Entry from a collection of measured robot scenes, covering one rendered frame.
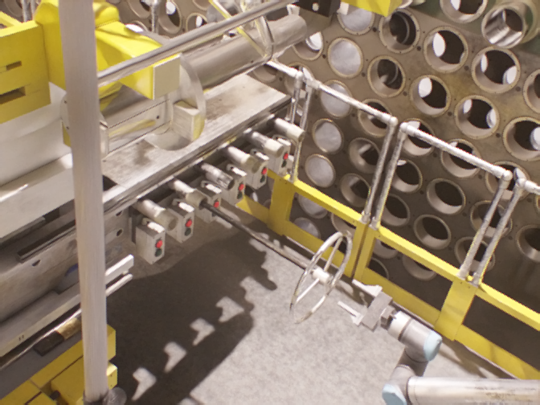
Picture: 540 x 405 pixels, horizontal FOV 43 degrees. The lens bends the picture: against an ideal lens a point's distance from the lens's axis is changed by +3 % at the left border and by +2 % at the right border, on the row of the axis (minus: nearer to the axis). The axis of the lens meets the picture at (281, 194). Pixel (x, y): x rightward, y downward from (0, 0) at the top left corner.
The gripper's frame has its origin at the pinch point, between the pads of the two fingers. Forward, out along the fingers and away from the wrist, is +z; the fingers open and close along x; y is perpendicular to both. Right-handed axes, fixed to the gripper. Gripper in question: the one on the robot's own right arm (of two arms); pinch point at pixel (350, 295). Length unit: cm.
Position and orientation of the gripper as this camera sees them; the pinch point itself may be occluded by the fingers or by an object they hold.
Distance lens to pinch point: 243.5
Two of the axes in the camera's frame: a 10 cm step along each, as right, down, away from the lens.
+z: -8.0, -4.6, 3.9
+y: 1.9, 4.2, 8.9
